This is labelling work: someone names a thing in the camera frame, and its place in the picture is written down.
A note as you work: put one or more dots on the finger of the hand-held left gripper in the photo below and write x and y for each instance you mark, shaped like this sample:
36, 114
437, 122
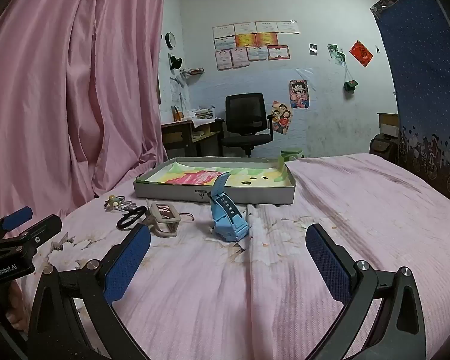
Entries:
17, 218
41, 230

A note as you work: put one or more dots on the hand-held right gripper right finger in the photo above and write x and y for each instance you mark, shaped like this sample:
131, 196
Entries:
328, 260

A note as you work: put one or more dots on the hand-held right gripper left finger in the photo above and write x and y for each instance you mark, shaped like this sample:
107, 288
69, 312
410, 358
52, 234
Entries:
125, 264

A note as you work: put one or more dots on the silver bangles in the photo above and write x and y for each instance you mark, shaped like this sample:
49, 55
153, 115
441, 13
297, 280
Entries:
130, 206

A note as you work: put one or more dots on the blue wrist watch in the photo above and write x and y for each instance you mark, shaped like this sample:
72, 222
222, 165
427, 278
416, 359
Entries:
227, 221

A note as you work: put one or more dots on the grey cardboard box tray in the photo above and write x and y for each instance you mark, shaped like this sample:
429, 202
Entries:
213, 193

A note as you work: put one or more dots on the person's left hand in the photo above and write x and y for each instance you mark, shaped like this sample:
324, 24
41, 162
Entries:
17, 307

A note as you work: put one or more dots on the pink floral bedsheet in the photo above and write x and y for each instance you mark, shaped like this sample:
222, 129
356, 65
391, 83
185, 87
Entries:
228, 288

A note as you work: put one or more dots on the colourful painted paper sheet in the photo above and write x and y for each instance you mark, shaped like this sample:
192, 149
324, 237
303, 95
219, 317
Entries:
195, 178

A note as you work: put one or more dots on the green plastic stool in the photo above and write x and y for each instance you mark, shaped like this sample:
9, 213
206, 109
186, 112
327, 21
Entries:
291, 155

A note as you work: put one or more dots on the pink curtain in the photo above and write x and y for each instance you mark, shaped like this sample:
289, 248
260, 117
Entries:
67, 82

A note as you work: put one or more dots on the wooden desk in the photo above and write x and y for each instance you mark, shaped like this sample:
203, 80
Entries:
180, 129

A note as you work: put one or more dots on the cardboard box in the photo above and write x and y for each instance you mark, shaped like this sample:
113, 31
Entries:
388, 124

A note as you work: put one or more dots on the orange desk item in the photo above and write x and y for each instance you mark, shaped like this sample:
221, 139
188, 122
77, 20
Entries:
177, 114

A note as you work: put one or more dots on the black office chair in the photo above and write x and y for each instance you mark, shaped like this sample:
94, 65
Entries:
245, 120

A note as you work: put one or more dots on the stack of books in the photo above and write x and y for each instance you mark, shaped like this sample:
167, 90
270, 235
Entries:
202, 114

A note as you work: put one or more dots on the green hanging pouch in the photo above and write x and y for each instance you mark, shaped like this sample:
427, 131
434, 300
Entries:
350, 86

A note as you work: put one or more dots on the blue printed blanket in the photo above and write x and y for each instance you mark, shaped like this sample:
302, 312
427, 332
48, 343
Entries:
423, 82

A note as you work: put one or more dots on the red diamond paper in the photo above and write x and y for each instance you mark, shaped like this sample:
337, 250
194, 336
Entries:
361, 53

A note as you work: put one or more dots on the cartoon family wall poster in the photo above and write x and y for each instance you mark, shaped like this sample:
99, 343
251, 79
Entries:
281, 117

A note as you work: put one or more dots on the cartoon character wall poster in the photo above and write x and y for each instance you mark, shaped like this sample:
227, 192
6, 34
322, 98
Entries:
299, 94

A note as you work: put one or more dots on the white wall papers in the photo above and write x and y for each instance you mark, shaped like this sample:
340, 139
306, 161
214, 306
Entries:
178, 92

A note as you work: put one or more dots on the wall shelf with papers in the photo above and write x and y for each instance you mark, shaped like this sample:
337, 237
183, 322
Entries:
192, 72

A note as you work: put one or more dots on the green wall stickers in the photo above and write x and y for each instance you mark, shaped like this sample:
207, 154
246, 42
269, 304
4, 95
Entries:
335, 53

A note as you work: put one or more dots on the black wall ornament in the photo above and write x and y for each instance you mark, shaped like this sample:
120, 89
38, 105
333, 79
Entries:
175, 62

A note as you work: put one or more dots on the small wall photo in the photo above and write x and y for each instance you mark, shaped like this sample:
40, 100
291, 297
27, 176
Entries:
313, 48

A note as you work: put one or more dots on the round wall clock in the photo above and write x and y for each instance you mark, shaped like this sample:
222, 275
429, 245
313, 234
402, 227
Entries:
170, 40

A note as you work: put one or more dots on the group of wall certificates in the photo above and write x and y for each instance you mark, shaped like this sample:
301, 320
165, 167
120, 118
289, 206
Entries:
247, 45

